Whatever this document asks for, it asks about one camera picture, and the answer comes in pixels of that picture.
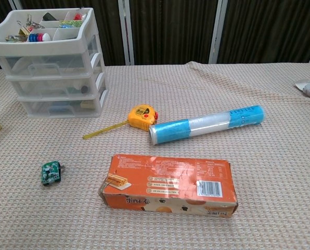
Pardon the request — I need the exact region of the patterned binder clip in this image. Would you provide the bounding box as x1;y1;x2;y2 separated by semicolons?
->
5;34;28;43

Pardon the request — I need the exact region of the cling film roll blue label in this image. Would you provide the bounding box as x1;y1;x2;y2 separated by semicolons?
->
148;104;266;145

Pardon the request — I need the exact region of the silver wire binder clip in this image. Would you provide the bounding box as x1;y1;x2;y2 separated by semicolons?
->
17;13;45;30

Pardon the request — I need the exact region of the green circuit board module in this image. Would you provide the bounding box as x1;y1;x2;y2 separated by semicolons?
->
40;159;66;187

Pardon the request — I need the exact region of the orange snack carton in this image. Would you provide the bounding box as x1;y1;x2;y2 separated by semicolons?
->
98;154;239;218

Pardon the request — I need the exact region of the white plastic drawer cabinet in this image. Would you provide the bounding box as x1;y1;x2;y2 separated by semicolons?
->
0;7;109;119

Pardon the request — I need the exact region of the small black block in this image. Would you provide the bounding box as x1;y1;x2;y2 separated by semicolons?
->
42;12;58;22

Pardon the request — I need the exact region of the dark pleated curtain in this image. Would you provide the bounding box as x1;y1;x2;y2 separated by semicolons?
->
0;0;310;73

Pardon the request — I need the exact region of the clear drawer holding blue item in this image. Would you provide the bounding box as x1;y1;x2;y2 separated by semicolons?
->
20;97;102;118

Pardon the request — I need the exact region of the yellow tape measure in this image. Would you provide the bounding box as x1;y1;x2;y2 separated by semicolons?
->
82;103;160;141

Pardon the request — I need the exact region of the beige woven tablecloth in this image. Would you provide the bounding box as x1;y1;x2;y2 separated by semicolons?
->
0;61;310;250

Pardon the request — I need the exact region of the clear drawer with wide handle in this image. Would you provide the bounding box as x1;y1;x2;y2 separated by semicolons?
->
0;48;94;78

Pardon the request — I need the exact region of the flat blue item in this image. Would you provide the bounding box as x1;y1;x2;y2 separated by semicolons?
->
50;104;75;115

